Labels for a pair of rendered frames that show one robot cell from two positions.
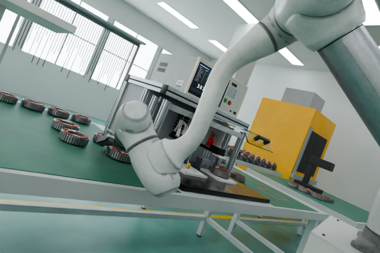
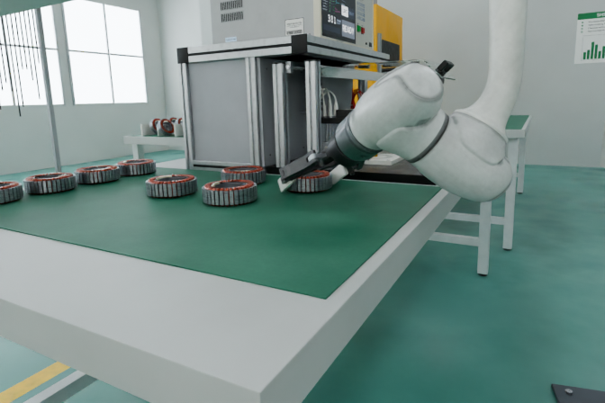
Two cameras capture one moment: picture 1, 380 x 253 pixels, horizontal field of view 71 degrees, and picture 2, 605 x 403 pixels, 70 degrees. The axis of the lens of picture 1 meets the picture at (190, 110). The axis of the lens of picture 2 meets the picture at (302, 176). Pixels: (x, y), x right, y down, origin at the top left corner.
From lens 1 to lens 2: 58 cm
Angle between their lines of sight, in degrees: 23
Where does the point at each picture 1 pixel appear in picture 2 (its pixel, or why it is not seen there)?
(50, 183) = (390, 264)
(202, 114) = (517, 42)
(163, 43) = not seen: outside the picture
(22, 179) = (374, 280)
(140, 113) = (435, 83)
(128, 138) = (420, 136)
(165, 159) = (496, 138)
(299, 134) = not seen: hidden behind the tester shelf
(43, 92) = not seen: outside the picture
